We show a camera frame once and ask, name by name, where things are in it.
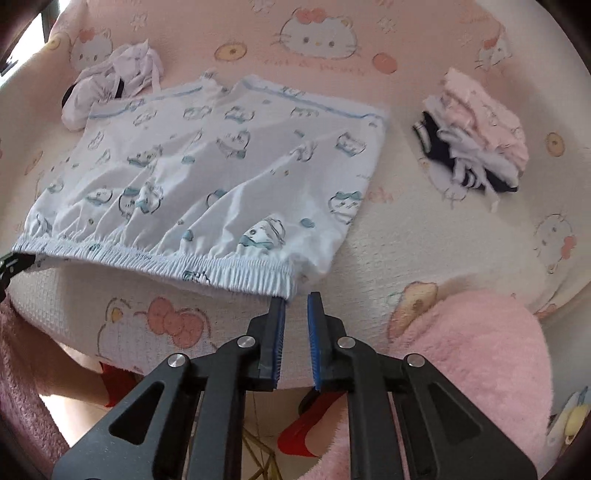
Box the white cartoon print shorts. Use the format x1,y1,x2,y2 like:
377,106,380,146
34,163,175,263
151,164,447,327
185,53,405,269
11,69,391,302

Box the pink fleece clothing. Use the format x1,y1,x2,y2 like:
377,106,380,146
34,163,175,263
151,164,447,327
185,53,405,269
0,290,556,480

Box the yellow white plush toy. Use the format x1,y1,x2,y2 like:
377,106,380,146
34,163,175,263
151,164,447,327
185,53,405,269
547,387,591,449

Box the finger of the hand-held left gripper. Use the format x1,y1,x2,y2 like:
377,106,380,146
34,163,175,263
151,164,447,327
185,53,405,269
0,251,38,288

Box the crumpled white garment navy trim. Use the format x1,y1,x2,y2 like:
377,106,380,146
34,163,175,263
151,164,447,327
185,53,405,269
61,39,165,131

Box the dark window frame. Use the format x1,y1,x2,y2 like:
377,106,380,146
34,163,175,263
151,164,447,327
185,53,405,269
0,0,64,77

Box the pink cat print blanket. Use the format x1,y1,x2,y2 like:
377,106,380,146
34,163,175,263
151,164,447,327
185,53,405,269
0,0,591,388

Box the folded pink printed garment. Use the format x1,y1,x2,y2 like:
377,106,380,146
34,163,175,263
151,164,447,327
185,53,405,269
438,68,530,169

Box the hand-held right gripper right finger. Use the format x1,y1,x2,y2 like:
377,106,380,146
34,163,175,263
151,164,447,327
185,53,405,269
307,292,539,480

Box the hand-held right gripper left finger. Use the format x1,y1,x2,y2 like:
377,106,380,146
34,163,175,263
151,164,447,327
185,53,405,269
52,298,287,480

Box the red slipper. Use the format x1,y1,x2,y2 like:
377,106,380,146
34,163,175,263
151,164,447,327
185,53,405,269
100,362,140,408
277,392,352,459

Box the gold wire frame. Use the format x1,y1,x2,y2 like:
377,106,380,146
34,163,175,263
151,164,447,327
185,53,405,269
239,406,288,480

